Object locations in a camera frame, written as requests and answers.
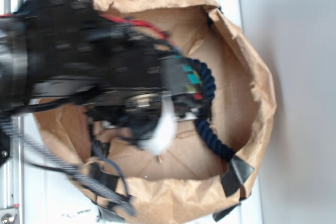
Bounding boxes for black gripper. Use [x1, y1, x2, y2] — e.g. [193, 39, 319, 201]
[78, 11, 210, 130]

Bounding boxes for orange spiral sea shell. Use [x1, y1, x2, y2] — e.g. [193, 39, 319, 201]
[156, 153, 164, 163]

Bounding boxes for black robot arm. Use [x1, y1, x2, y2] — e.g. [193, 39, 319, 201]
[1, 0, 212, 125]

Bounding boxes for brown paper bag tray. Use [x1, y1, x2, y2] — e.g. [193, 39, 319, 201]
[33, 0, 278, 224]

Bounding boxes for red wire bundle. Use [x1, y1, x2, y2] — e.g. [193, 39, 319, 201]
[99, 14, 169, 38]

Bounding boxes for white ribbon cable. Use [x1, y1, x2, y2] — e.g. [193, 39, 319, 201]
[139, 95, 178, 155]

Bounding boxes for navy blue rope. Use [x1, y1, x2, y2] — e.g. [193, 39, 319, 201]
[185, 57, 236, 162]

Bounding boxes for grey braided cable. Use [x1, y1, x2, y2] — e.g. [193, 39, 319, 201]
[0, 119, 137, 216]

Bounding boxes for black bracket with bolts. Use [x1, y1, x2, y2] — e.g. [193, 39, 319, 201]
[0, 129, 11, 167]

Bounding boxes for aluminium frame rail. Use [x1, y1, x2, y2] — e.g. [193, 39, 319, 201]
[1, 0, 24, 223]

